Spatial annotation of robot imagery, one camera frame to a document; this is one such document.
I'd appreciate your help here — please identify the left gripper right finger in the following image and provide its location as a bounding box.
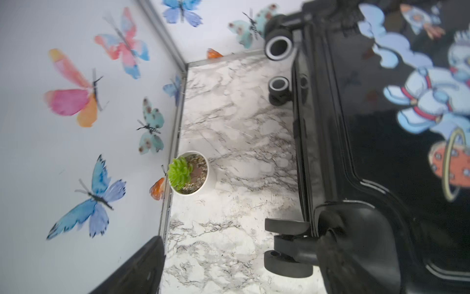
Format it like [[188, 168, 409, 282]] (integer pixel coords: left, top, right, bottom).
[[317, 230, 401, 294]]

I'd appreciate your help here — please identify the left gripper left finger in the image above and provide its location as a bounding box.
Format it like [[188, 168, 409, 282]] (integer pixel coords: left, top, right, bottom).
[[92, 236, 166, 294]]

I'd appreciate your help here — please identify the silver black space suitcase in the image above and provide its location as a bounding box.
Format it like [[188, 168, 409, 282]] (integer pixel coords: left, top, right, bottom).
[[264, 1, 470, 294]]

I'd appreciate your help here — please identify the small succulent in white pot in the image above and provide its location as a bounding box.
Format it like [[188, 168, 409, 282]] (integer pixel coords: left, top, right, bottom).
[[167, 151, 213, 196]]

